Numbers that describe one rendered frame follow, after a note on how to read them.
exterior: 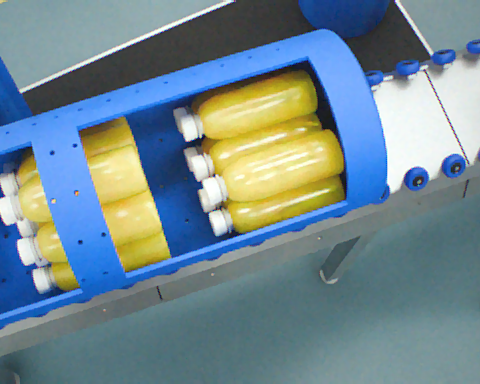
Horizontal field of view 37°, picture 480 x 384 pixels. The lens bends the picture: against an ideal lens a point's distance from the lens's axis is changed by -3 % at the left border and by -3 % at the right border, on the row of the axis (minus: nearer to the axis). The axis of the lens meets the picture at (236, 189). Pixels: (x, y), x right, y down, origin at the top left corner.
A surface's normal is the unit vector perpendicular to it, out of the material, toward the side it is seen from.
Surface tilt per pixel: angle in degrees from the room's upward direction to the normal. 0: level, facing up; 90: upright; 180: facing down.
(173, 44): 0
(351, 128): 26
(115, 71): 0
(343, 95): 8
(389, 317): 0
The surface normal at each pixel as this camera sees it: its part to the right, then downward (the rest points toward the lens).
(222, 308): 0.03, -0.31
